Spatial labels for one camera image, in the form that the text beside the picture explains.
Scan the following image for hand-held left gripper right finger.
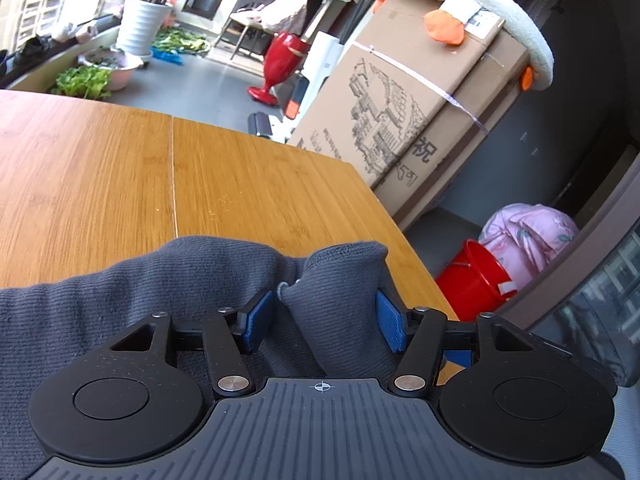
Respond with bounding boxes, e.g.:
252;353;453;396
375;289;538;399

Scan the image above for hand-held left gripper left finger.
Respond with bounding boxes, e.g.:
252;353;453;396
107;290;275;401

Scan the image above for grey sweatshirt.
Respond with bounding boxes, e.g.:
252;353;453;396
0;236;471;471

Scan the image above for red plastic bucket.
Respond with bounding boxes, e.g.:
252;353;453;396
434;239;523;322

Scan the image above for pink floral quilt bundle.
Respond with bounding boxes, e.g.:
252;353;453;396
477;203;581;292

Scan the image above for red vase-shaped floor stand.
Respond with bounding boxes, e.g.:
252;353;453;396
246;31;308;106

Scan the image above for white floor cleaner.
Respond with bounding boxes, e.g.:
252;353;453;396
247;30;346;142

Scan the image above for large cardboard box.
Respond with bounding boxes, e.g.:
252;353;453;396
289;0;532;231

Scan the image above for pink basin of greens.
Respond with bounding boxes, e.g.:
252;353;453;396
77;47;143;92

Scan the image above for blue plastic bag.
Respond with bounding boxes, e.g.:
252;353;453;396
149;47;185;66

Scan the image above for pile of green vegetables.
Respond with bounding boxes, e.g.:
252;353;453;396
150;27;212;55

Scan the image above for leafy green vegetable bunch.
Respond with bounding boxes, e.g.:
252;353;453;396
50;65;113;101

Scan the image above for wooden chair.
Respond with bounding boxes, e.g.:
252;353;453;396
215;7;273;61

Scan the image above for white ribbed plant pot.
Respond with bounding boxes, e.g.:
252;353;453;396
116;0;193;57

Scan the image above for white plush toy orange feet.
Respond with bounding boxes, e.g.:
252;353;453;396
372;0;555;92

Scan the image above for black shoe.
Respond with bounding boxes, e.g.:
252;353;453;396
12;35;53;66

